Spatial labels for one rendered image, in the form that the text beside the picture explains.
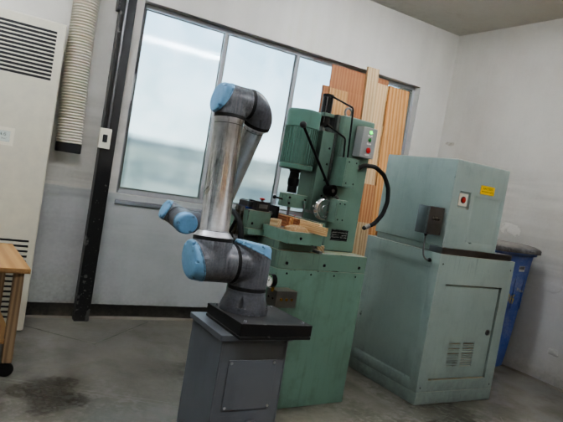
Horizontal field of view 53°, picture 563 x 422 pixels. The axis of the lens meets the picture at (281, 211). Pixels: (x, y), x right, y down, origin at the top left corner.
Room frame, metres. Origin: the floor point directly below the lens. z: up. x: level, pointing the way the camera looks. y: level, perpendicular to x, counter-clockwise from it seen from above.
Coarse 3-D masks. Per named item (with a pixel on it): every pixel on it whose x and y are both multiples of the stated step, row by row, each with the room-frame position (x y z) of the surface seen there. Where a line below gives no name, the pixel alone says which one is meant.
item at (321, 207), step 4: (320, 200) 2.90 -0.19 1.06; (324, 200) 2.92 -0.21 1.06; (328, 200) 2.93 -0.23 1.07; (316, 204) 2.90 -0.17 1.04; (320, 204) 2.91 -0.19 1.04; (324, 204) 2.92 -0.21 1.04; (316, 208) 2.89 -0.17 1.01; (320, 208) 2.91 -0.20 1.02; (324, 208) 2.92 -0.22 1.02; (316, 212) 2.90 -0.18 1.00; (320, 212) 2.91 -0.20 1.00; (324, 212) 2.92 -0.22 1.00; (316, 216) 2.91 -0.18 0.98; (320, 216) 2.91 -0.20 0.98; (324, 216) 2.93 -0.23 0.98
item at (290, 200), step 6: (282, 192) 2.94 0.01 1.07; (288, 198) 2.91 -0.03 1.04; (294, 198) 2.93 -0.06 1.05; (300, 198) 2.96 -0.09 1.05; (306, 198) 2.98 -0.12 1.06; (282, 204) 2.92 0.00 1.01; (288, 204) 2.92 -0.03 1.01; (294, 204) 2.94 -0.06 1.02; (300, 204) 2.96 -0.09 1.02; (306, 204) 2.98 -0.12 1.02
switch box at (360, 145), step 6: (360, 126) 3.00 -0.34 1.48; (366, 126) 2.99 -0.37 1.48; (360, 132) 2.99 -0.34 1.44; (366, 132) 2.99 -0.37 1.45; (360, 138) 2.99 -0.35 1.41; (366, 138) 2.99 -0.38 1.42; (372, 138) 3.02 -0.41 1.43; (354, 144) 3.02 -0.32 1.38; (360, 144) 2.98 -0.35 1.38; (366, 144) 3.00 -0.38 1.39; (372, 144) 3.02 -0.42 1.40; (354, 150) 3.01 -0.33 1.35; (360, 150) 2.98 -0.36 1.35; (372, 150) 3.02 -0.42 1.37; (354, 156) 3.01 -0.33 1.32; (360, 156) 2.98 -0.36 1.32; (366, 156) 3.00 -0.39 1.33; (372, 156) 3.03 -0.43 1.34
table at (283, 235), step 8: (232, 216) 3.09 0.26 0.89; (264, 224) 2.83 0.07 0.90; (248, 232) 2.77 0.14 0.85; (256, 232) 2.80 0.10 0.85; (264, 232) 2.82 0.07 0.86; (272, 232) 2.76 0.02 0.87; (280, 232) 2.71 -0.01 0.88; (288, 232) 2.65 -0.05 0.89; (296, 232) 2.68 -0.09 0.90; (280, 240) 2.70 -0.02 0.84; (288, 240) 2.65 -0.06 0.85; (296, 240) 2.68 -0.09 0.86; (304, 240) 2.71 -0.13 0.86; (312, 240) 2.74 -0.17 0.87; (320, 240) 2.76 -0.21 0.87
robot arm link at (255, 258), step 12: (240, 240) 2.14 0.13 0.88; (240, 252) 2.11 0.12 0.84; (252, 252) 2.12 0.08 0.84; (264, 252) 2.14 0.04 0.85; (240, 264) 2.09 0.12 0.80; (252, 264) 2.11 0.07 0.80; (264, 264) 2.14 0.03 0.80; (240, 276) 2.10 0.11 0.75; (252, 276) 2.12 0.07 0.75; (264, 276) 2.15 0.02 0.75; (252, 288) 2.12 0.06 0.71; (264, 288) 2.16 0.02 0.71
